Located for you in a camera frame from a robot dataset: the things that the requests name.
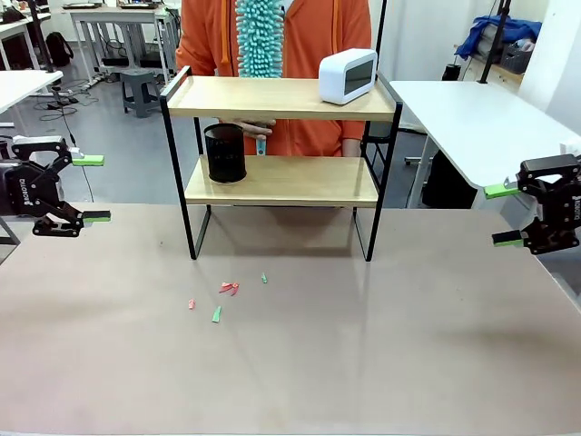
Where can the teal chenille duster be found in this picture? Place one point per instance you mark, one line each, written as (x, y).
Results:
(261, 41)

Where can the person's right hand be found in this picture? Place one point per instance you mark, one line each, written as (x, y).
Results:
(259, 129)

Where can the person's left hand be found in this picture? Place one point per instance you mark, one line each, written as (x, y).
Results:
(352, 147)

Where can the black mesh pen holder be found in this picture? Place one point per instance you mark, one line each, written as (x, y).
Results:
(225, 154)

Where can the white digital clock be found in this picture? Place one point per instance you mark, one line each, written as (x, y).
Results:
(347, 75)

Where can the blue cloth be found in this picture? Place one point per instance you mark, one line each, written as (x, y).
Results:
(495, 32)

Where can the black stand pole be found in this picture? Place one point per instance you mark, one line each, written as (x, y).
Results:
(40, 32)
(495, 36)

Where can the red paper scrap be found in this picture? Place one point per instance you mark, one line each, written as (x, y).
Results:
(229, 288)

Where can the black bin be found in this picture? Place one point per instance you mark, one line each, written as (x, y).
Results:
(447, 181)

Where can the person in orange hoodie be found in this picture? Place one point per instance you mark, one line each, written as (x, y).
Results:
(313, 41)

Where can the pink paper scrap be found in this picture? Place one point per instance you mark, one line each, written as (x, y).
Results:
(192, 304)

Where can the wooden shelf black frame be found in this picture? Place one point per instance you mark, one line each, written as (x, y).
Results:
(281, 97)

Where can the grey metal desk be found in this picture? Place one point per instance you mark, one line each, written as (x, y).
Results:
(118, 13)

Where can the long green paper scrap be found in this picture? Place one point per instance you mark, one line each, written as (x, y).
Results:
(216, 315)

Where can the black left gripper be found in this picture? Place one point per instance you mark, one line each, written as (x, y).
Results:
(22, 186)

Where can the grey plastic stool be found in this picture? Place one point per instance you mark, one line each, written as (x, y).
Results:
(140, 86)

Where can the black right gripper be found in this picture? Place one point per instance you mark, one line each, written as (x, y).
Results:
(565, 204)

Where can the thin black pole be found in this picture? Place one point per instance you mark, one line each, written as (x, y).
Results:
(380, 27)

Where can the large white table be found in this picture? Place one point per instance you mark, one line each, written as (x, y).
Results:
(476, 118)

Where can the small white table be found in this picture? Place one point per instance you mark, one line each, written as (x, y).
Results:
(22, 84)

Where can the grey plastic crate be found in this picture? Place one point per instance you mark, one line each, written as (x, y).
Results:
(517, 56)

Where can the small green paper scrap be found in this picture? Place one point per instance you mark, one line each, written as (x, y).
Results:
(264, 278)

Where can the white power strip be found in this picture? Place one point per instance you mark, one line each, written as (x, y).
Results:
(102, 82)

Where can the black backpack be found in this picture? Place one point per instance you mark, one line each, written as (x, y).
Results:
(59, 50)

